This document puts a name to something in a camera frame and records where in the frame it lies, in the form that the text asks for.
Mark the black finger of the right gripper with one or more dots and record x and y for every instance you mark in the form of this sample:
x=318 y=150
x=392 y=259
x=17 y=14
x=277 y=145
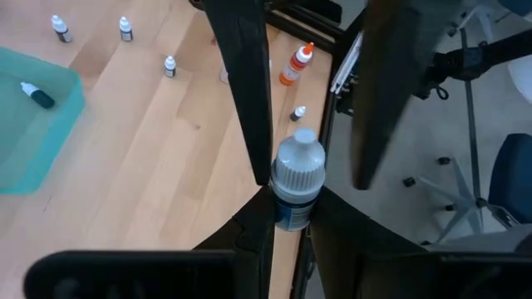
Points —
x=245 y=83
x=386 y=83

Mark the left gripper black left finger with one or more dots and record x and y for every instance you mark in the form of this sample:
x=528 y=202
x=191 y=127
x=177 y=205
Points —
x=249 y=257

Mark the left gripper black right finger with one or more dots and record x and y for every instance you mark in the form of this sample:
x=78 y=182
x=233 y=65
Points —
x=353 y=257

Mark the large orange food coloring bottle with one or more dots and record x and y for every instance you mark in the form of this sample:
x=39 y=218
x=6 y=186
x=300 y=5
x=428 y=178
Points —
x=293 y=68

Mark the black boom stand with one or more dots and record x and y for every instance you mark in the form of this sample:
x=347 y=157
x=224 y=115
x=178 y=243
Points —
x=469 y=62

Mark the white round seat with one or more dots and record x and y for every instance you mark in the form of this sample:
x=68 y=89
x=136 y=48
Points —
x=521 y=79

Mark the blue office chair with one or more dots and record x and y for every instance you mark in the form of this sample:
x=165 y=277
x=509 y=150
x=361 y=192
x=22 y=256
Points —
x=515 y=178

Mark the translucent green plastic bin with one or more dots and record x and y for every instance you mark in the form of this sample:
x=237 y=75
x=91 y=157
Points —
x=25 y=145

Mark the silver metal bracket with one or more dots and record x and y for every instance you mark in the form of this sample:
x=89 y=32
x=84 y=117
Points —
x=347 y=62

